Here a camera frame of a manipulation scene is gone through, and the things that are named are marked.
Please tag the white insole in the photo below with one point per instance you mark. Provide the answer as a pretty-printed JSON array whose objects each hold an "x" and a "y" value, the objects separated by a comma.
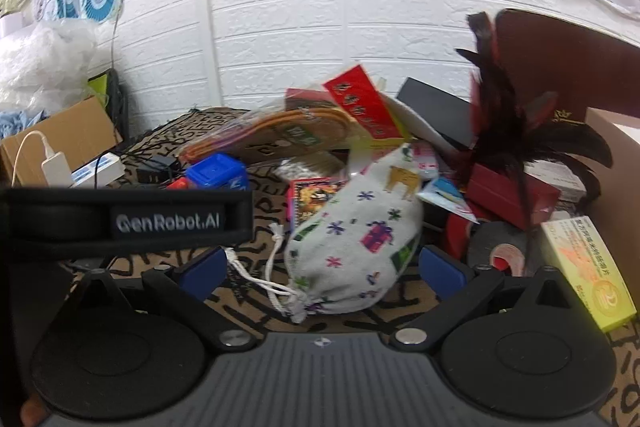
[{"x": 415, "y": 127}]

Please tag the open cardboard box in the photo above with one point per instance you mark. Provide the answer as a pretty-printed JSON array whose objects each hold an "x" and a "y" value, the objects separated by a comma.
[{"x": 70, "y": 132}]

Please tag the pink white packet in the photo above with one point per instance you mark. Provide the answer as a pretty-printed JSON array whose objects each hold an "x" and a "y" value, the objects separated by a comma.
[{"x": 426, "y": 159}]

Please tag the small red packet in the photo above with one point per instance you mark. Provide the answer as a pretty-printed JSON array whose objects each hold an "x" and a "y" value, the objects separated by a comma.
[{"x": 177, "y": 183}]

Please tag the blue plastic box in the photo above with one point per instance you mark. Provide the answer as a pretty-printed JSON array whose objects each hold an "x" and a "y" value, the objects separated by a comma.
[{"x": 215, "y": 172}]

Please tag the white medicine box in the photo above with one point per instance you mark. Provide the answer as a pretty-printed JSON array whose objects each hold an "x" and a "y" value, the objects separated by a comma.
[{"x": 555, "y": 184}]

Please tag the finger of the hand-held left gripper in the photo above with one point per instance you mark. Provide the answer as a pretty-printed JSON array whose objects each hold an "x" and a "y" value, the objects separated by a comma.
[{"x": 75, "y": 222}]

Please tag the black tape roll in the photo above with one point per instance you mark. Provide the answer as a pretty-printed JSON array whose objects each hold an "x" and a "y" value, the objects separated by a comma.
[{"x": 492, "y": 239}]

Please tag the black box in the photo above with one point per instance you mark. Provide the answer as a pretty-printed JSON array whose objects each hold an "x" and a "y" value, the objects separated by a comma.
[{"x": 440, "y": 107}]

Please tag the black red feather duster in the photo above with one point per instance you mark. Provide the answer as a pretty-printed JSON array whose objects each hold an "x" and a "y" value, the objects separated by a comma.
[{"x": 505, "y": 132}]

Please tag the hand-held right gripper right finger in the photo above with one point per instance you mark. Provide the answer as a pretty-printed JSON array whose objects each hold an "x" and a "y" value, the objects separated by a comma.
[{"x": 440, "y": 272}]

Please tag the maroon board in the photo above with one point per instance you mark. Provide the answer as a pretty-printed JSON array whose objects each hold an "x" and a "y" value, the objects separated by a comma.
[{"x": 575, "y": 62}]

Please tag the white plastic bag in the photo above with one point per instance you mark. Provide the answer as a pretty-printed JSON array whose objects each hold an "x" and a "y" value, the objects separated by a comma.
[{"x": 40, "y": 57}]

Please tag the colourful card pack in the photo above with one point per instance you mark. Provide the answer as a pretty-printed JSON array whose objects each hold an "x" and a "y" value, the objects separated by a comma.
[{"x": 312, "y": 199}]

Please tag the lime green bag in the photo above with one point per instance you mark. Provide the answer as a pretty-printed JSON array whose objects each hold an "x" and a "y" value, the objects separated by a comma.
[{"x": 100, "y": 87}]

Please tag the red tape roll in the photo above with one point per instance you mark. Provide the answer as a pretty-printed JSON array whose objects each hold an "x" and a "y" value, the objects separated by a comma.
[{"x": 457, "y": 237}]

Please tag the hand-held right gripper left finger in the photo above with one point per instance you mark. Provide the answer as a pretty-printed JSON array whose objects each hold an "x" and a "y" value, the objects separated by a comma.
[{"x": 202, "y": 274}]

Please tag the person's left hand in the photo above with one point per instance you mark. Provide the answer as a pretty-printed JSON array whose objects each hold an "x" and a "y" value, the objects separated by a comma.
[{"x": 35, "y": 412}]

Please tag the yellow medicine box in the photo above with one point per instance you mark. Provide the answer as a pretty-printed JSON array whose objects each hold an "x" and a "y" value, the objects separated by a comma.
[{"x": 585, "y": 272}]

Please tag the white power strip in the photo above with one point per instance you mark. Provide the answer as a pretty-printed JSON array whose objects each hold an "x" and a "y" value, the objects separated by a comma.
[{"x": 97, "y": 169}]

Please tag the insoles in clear package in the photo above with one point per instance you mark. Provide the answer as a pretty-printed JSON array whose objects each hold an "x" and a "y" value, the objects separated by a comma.
[{"x": 280, "y": 132}]

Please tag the red gift box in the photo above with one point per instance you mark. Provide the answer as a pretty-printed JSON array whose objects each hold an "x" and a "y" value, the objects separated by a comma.
[{"x": 500, "y": 192}]

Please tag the flat red box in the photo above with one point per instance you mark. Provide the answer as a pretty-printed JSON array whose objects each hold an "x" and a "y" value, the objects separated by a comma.
[{"x": 305, "y": 97}]

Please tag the red paper packet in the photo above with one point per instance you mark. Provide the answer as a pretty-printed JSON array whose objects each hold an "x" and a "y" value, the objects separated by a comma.
[{"x": 365, "y": 102}]

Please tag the cardboard box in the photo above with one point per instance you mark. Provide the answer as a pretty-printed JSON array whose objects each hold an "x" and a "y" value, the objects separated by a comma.
[
  {"x": 70, "y": 132},
  {"x": 617, "y": 177}
]

